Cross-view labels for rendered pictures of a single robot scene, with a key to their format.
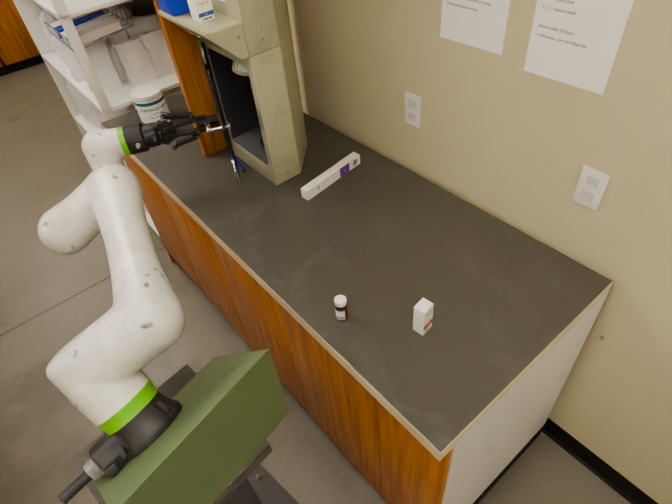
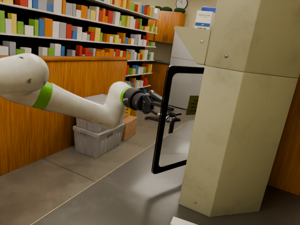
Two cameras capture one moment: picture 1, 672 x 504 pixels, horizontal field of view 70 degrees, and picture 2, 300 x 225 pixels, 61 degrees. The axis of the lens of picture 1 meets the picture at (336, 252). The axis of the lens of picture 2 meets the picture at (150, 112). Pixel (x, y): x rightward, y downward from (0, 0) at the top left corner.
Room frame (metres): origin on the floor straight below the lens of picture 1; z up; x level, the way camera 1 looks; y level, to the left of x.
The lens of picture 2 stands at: (0.93, -0.41, 1.46)
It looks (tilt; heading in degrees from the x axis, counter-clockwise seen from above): 16 degrees down; 60
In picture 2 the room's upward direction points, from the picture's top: 8 degrees clockwise
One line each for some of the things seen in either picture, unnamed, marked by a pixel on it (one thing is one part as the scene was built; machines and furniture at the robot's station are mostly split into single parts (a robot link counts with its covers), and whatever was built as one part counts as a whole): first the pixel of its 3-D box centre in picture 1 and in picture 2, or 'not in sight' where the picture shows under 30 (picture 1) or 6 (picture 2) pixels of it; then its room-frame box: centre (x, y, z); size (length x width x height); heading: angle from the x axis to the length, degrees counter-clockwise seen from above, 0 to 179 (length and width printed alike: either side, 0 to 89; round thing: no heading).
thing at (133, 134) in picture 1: (137, 138); (134, 99); (1.41, 0.60, 1.20); 0.12 x 0.06 x 0.09; 13
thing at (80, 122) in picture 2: not in sight; (101, 112); (1.95, 2.60, 0.49); 0.60 x 0.42 x 0.33; 35
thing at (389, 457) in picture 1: (309, 270); not in sight; (1.45, 0.12, 0.45); 2.05 x 0.67 x 0.90; 35
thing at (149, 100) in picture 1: (151, 106); not in sight; (2.03, 0.74, 1.02); 0.13 x 0.13 x 0.15
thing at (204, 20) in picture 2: (201, 7); (205, 22); (1.49, 0.30, 1.54); 0.05 x 0.05 x 0.06; 35
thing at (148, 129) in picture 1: (160, 133); (145, 103); (1.43, 0.53, 1.20); 0.09 x 0.07 x 0.08; 103
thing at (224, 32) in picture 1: (202, 33); (203, 47); (1.52, 0.33, 1.46); 0.32 x 0.12 x 0.10; 35
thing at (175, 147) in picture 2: (219, 114); (188, 119); (1.53, 0.34, 1.19); 0.30 x 0.01 x 0.40; 12
